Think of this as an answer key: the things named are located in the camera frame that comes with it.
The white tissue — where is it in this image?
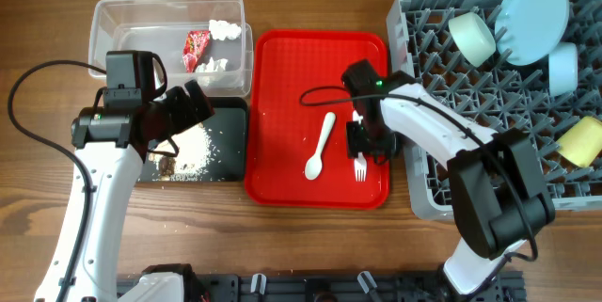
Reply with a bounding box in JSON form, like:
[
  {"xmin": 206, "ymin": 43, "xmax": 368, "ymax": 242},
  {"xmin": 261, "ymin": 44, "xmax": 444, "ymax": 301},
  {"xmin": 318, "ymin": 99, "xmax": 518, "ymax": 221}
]
[
  {"xmin": 209, "ymin": 20, "xmax": 242, "ymax": 40},
  {"xmin": 195, "ymin": 57, "xmax": 229, "ymax": 87}
]

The spilled rice pile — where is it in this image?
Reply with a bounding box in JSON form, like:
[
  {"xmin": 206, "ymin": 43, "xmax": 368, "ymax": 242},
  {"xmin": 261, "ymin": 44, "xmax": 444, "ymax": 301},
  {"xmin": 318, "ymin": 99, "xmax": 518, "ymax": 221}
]
[{"xmin": 148, "ymin": 123, "xmax": 214, "ymax": 182}]

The yellow plastic cup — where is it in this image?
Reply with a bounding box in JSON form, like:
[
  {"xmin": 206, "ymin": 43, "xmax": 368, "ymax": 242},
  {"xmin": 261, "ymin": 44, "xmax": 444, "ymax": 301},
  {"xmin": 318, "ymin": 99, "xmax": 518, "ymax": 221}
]
[{"xmin": 557, "ymin": 117, "xmax": 601, "ymax": 167}]

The red serving tray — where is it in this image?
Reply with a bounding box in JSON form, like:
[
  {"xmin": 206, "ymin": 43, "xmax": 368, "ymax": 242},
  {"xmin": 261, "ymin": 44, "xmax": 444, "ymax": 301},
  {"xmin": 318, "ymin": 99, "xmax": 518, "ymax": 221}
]
[{"xmin": 245, "ymin": 29, "xmax": 389, "ymax": 210}]

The dark brown mushroom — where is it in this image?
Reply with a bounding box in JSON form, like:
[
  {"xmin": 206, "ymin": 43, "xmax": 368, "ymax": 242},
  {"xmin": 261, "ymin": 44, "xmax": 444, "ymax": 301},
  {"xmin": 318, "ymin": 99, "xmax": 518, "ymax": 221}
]
[{"xmin": 157, "ymin": 156, "xmax": 176, "ymax": 177}]

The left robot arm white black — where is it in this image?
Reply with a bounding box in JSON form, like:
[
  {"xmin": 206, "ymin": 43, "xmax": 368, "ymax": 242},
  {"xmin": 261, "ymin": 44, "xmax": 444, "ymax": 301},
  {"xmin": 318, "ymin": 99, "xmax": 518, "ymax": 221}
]
[{"xmin": 35, "ymin": 51, "xmax": 213, "ymax": 301}]

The clear plastic waste bin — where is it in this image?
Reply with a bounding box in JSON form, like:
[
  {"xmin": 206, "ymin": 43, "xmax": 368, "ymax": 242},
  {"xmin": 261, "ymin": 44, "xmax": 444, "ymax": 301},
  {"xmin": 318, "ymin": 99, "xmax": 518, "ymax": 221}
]
[{"xmin": 88, "ymin": 0, "xmax": 254, "ymax": 98}]

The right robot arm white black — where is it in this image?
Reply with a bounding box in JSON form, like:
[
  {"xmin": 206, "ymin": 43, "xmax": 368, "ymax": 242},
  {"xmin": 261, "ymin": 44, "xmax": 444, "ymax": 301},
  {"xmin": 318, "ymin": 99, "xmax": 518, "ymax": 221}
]
[{"xmin": 341, "ymin": 60, "xmax": 556, "ymax": 298}]

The grey dishwasher rack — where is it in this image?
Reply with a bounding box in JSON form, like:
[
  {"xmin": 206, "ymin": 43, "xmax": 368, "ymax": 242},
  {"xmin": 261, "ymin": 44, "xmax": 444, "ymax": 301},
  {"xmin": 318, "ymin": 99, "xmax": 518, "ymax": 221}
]
[{"xmin": 386, "ymin": 0, "xmax": 601, "ymax": 211}]

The light blue bowl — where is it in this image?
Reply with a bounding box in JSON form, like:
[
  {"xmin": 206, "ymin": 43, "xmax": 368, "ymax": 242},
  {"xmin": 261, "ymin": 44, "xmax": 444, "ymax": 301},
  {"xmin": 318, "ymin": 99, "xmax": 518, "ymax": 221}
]
[{"xmin": 548, "ymin": 42, "xmax": 578, "ymax": 97}]

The light blue plate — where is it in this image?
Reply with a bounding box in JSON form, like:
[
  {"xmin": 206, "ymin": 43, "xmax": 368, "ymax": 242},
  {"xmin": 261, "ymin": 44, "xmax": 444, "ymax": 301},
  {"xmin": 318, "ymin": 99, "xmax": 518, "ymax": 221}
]
[{"xmin": 494, "ymin": 0, "xmax": 569, "ymax": 66}]

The red snack wrapper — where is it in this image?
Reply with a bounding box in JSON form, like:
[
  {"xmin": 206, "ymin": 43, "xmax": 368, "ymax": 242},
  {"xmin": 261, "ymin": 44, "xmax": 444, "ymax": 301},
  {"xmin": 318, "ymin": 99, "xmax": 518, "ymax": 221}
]
[{"xmin": 182, "ymin": 30, "xmax": 211, "ymax": 72}]

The black plastic tray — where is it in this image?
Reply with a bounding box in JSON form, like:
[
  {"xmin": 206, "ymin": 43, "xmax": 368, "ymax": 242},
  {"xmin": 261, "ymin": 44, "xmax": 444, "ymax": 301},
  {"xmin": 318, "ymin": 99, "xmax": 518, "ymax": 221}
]
[{"xmin": 138, "ymin": 97, "xmax": 247, "ymax": 183}]

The white plastic spoon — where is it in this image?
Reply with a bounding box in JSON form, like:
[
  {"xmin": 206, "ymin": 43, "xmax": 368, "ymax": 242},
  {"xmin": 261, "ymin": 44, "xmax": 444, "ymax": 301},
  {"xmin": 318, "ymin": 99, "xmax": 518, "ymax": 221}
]
[{"xmin": 305, "ymin": 112, "xmax": 336, "ymax": 181}]

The green bowl with food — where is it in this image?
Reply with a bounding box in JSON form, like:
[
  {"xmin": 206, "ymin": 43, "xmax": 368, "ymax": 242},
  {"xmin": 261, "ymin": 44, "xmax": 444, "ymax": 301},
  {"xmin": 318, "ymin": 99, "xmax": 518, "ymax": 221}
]
[{"xmin": 448, "ymin": 12, "xmax": 497, "ymax": 67}]

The white plastic fork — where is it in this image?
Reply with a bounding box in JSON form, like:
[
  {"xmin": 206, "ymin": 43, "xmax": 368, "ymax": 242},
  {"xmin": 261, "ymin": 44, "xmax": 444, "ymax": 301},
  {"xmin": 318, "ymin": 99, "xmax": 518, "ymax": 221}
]
[{"xmin": 352, "ymin": 111, "xmax": 367, "ymax": 182}]

